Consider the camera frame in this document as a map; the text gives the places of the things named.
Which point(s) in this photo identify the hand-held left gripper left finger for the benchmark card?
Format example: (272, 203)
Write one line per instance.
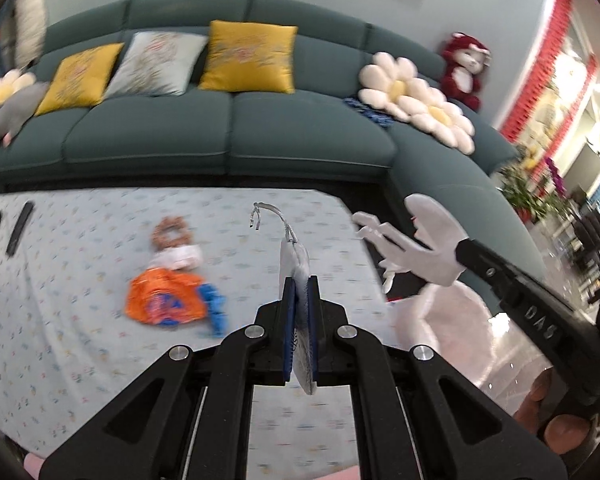
(289, 330)

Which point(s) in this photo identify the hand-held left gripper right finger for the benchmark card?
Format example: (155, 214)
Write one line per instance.
(314, 330)

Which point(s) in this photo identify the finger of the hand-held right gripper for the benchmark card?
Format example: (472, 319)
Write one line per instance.
(490, 272)

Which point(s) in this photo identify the white face mask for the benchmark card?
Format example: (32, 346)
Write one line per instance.
(295, 262)

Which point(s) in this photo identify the person's right hand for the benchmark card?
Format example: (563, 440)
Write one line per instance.
(562, 427)

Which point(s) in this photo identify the blue crumpled wrapper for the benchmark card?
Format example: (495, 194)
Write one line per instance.
(215, 305)

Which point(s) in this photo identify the green potted plant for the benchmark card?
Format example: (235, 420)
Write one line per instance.
(520, 190)

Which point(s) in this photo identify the black dining chair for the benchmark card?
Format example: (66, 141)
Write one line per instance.
(592, 235)

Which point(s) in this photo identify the purple orchid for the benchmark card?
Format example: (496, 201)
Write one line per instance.
(555, 175)

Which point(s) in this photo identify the orange and blue doll clothes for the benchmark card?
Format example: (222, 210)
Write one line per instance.
(155, 300)

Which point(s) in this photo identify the pink brown scrunchie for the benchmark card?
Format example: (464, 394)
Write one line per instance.
(159, 237)

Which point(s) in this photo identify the white daisy cushion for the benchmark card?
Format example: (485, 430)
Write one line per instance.
(390, 85)
(2, 92)
(440, 117)

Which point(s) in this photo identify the red monkey plush toy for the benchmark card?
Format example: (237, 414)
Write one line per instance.
(462, 80)

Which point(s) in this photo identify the teal sectional sofa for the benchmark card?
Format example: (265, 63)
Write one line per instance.
(305, 125)

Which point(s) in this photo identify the pale blue floral tablecloth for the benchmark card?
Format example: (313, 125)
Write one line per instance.
(80, 360)

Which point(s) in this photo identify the large yellow embroidered pillow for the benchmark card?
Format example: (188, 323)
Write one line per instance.
(247, 57)

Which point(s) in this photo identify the slim black remote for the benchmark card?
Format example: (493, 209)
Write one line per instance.
(19, 228)

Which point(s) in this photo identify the pale blue floral pillow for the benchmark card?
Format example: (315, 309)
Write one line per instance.
(155, 62)

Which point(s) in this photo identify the small yellow embroidered pillow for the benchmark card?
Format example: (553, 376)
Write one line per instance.
(77, 80)

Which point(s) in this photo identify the grey plush toy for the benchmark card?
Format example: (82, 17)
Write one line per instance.
(15, 110)

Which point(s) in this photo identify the long white plush toy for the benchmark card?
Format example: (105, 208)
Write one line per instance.
(30, 25)

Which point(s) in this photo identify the red paper wall decoration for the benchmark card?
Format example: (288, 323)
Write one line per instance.
(540, 60)
(577, 105)

